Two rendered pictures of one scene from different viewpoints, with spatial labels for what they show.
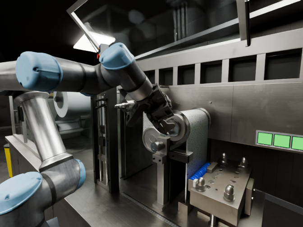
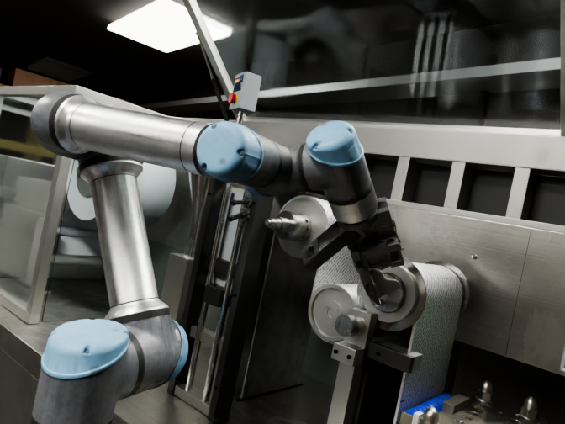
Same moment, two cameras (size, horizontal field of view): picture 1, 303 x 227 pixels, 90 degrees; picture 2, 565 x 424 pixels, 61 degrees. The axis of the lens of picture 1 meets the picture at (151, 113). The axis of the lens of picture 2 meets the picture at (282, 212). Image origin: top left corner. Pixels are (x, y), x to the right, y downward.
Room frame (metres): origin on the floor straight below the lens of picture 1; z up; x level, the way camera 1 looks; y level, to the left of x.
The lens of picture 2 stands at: (-0.32, 0.14, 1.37)
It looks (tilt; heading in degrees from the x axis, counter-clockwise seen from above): 0 degrees down; 0
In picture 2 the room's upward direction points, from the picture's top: 11 degrees clockwise
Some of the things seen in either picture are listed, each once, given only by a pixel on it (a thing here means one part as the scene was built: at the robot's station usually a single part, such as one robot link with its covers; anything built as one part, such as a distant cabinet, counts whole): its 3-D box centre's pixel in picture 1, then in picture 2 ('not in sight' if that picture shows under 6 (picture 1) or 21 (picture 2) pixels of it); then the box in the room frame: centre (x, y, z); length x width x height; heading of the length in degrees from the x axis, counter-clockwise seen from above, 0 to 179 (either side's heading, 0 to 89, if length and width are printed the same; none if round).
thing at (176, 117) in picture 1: (186, 123); (414, 292); (0.72, -0.17, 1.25); 0.26 x 0.12 x 0.12; 141
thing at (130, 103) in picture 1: (129, 105); (293, 226); (0.77, 0.11, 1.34); 0.06 x 0.06 x 0.06; 51
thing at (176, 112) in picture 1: (174, 127); (390, 292); (0.63, -0.10, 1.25); 0.15 x 0.01 x 0.15; 51
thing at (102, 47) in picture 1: (102, 52); (242, 92); (1.00, 0.31, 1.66); 0.07 x 0.07 x 0.10; 30
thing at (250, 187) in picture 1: (250, 195); not in sight; (0.59, -0.42, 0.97); 0.10 x 0.03 x 0.11; 141
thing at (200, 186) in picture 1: (201, 183); (430, 420); (0.54, -0.19, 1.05); 0.04 x 0.04 x 0.04
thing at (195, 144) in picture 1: (197, 153); (429, 363); (0.69, -0.22, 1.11); 0.23 x 0.01 x 0.18; 141
